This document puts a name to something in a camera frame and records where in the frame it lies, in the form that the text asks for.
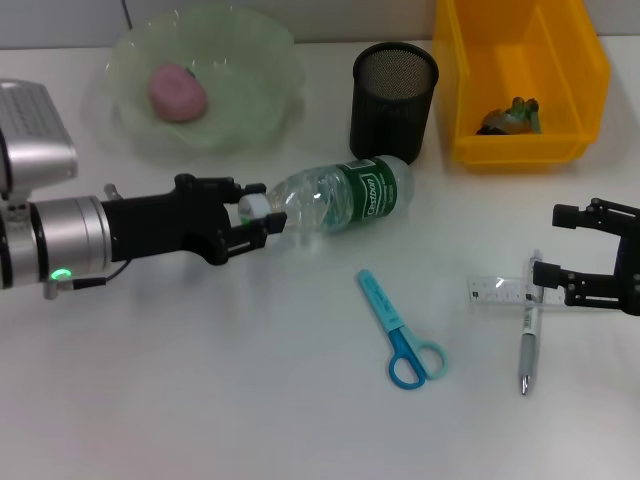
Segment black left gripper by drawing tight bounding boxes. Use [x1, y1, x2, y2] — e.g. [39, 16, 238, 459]
[101, 173, 287, 267]

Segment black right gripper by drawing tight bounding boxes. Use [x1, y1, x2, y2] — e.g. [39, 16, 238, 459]
[532, 198, 640, 317]

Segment clear green-label water bottle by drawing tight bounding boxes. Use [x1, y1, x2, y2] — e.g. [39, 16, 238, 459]
[238, 154, 416, 236]

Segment green plastic wrapper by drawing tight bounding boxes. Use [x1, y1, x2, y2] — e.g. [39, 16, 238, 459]
[474, 96, 544, 137]

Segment pink toy peach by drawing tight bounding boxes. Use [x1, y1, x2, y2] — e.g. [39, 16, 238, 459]
[148, 62, 209, 123]

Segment clear plastic ruler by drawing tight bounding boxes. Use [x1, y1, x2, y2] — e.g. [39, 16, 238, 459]
[467, 276, 569, 308]

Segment grey click pen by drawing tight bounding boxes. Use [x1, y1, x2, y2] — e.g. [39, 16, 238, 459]
[517, 248, 547, 398]

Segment translucent green fruit plate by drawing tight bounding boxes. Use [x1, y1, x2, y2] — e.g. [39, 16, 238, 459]
[82, 4, 309, 164]

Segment blue capped scissors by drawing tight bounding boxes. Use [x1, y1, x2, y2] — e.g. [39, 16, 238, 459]
[356, 268, 448, 390]

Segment black mesh pen holder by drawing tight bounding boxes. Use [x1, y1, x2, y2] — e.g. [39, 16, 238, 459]
[348, 42, 440, 166]

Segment yellow plastic bin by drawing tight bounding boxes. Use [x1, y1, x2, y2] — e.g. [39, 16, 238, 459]
[432, 0, 612, 174]

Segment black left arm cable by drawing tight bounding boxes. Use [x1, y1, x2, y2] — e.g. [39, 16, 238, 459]
[72, 259, 132, 292]

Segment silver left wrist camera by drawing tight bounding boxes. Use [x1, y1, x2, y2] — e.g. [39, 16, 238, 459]
[0, 78, 80, 202]

